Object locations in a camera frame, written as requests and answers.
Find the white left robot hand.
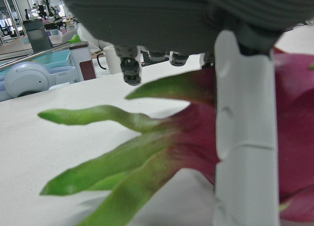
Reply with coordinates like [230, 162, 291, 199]
[64, 0, 314, 226]

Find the pink dragon fruit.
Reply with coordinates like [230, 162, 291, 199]
[38, 48, 314, 226]

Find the white mug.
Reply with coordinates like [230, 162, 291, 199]
[97, 45, 122, 75]

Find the white maroon box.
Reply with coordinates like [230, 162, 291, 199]
[69, 42, 97, 82]

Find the teal plastic tray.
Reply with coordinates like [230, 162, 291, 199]
[31, 50, 74, 69]

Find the grey rectangular container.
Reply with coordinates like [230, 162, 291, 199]
[22, 18, 54, 54]

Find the teal plastic bin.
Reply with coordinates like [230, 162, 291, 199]
[0, 40, 85, 69]

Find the pale blue rounded device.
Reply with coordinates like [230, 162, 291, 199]
[4, 61, 77, 98]

